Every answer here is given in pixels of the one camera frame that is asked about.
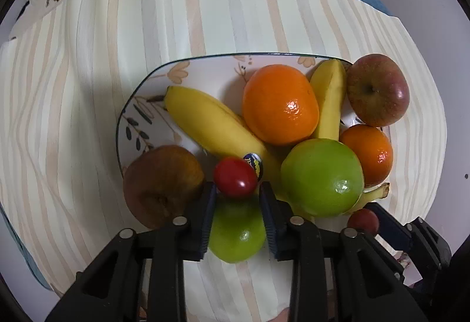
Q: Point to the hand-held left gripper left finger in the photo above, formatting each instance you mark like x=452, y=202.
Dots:
x=207, y=223

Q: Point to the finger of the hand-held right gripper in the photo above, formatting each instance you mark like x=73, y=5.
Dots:
x=394, y=234

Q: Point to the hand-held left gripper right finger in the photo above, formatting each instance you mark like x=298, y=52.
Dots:
x=268, y=224

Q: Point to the green apple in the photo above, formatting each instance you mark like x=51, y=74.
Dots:
x=235, y=234
x=319, y=178

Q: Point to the small red plum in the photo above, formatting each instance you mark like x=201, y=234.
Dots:
x=363, y=221

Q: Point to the yellow banana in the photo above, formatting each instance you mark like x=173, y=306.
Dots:
x=330, y=101
x=372, y=195

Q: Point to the red tomato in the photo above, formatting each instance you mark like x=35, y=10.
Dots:
x=235, y=177

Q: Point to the brown pear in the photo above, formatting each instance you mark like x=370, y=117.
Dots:
x=163, y=184

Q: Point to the small orange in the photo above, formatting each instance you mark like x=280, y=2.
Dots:
x=367, y=153

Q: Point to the large orange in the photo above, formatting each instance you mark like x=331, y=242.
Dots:
x=279, y=105

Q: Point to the white leaf print plate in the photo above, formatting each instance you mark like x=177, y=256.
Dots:
x=198, y=87

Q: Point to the red apple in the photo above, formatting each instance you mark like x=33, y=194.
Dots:
x=378, y=88

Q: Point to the banana with blue sticker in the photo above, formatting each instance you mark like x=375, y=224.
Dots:
x=205, y=120

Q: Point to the teal bed sheet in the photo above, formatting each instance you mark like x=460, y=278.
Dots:
x=22, y=252

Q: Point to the striped cream blanket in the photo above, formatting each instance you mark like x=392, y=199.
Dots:
x=110, y=32

